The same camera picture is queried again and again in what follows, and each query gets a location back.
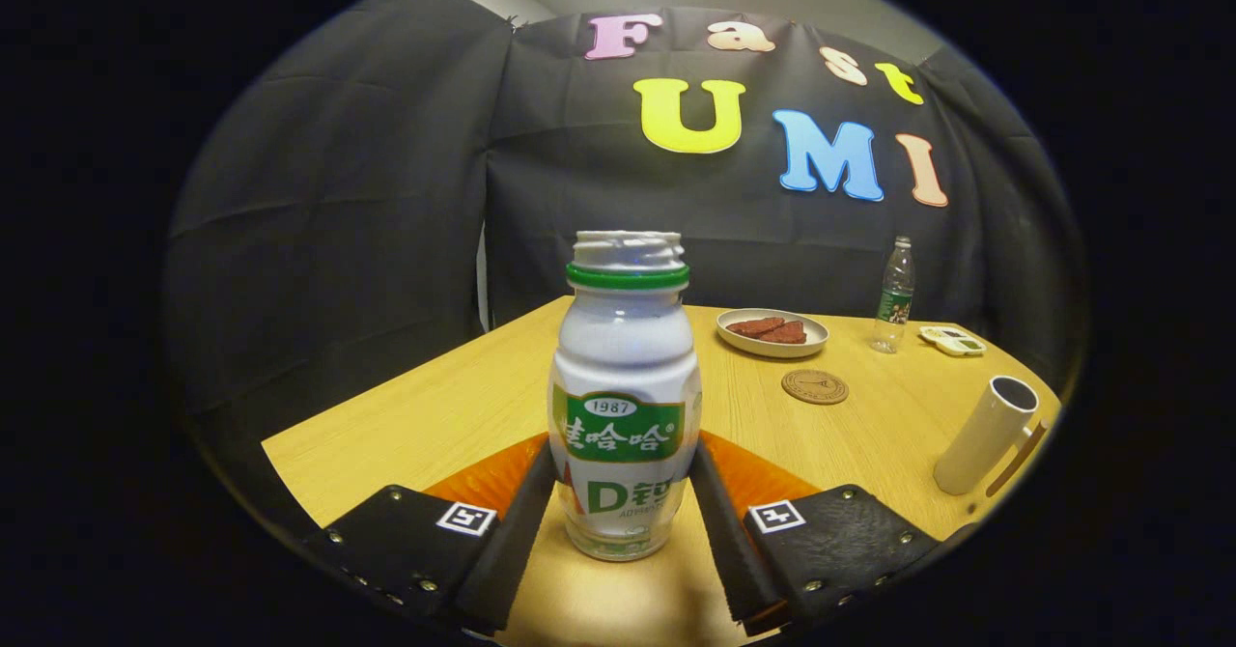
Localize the black backdrop cloth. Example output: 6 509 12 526
164 0 1087 532

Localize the white cup wooden handle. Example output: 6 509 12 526
933 375 1051 496

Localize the wooden table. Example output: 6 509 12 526
261 296 1063 647

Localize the round cork coaster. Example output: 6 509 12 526
781 369 851 406

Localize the clear plastic water bottle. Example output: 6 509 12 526
868 236 916 354

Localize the white divided dish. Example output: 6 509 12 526
917 324 988 357

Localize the white juice bottle green label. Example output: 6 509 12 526
548 230 703 562

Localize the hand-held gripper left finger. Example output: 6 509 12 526
304 432 559 633

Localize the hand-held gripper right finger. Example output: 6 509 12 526
688 430 952 638

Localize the white round plate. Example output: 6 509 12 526
716 309 830 359

